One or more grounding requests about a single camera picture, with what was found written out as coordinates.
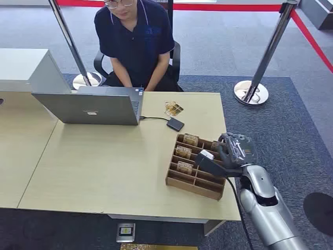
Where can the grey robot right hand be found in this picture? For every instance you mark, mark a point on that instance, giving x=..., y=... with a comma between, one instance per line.
x=238, y=150

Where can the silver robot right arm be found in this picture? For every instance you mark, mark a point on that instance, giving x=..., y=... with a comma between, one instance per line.
x=270, y=214

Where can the person's right forearm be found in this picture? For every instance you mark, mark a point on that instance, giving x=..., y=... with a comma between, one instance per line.
x=122, y=72

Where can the person's left forearm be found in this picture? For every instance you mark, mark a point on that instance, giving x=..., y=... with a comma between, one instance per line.
x=157, y=72

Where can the gold patterned card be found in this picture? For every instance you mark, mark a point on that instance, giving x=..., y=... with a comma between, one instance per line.
x=167, y=105
x=177, y=109
x=183, y=151
x=184, y=167
x=190, y=139

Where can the brown wooden card organizer tray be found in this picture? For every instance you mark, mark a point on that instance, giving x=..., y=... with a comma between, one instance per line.
x=193, y=184

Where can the small black card reader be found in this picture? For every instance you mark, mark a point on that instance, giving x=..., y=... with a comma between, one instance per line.
x=175, y=124

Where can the person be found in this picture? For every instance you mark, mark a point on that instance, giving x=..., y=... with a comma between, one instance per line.
x=135, y=41

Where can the person's glasses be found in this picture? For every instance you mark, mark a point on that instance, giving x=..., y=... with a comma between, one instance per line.
x=117, y=3

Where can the black office chair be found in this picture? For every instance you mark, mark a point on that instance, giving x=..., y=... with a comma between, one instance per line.
x=176, y=57

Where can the black round disc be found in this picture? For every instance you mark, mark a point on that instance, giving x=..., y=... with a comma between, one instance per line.
x=319, y=214

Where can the gold patterned strip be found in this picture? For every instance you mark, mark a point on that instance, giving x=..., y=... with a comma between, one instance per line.
x=158, y=247

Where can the red barrier belt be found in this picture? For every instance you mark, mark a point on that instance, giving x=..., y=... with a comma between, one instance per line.
x=312, y=41
x=224, y=7

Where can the black upright pole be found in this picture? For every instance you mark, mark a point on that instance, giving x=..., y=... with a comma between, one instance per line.
x=170, y=15

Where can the silver floor socket box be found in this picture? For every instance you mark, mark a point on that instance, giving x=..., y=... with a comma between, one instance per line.
x=125, y=232

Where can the grey raised platform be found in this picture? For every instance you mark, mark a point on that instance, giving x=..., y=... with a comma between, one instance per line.
x=319, y=12

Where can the grey laptop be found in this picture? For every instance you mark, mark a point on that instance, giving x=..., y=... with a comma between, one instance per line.
x=91, y=108

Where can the white grey cabinet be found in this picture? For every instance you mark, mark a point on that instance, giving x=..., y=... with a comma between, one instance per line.
x=31, y=69

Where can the chrome stanchion post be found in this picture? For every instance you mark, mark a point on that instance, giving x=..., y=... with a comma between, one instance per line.
x=265, y=55
x=70, y=41

